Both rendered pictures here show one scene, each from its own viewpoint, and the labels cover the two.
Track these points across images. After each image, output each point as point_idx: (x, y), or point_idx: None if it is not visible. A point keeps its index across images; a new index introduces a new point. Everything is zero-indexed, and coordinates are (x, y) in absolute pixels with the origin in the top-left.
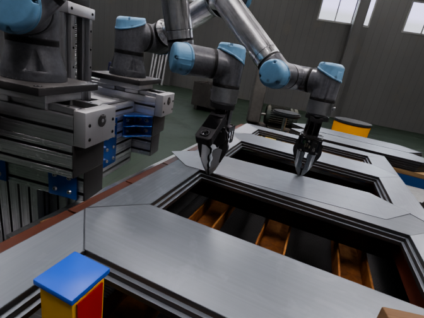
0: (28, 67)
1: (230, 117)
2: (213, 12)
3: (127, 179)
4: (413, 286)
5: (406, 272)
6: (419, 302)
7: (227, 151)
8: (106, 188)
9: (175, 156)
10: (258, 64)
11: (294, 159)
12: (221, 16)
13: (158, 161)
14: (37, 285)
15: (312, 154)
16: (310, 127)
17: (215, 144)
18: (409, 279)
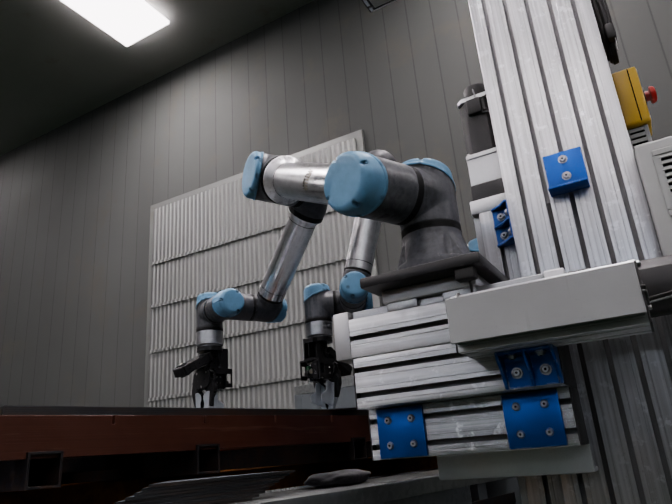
0: None
1: (306, 353)
2: (293, 202)
3: (432, 475)
4: (232, 449)
5: (220, 450)
6: (242, 448)
7: (314, 387)
8: None
9: (355, 415)
10: (283, 299)
11: (213, 405)
12: (308, 239)
13: (371, 486)
14: None
15: (219, 390)
16: (219, 361)
17: (326, 380)
18: (226, 450)
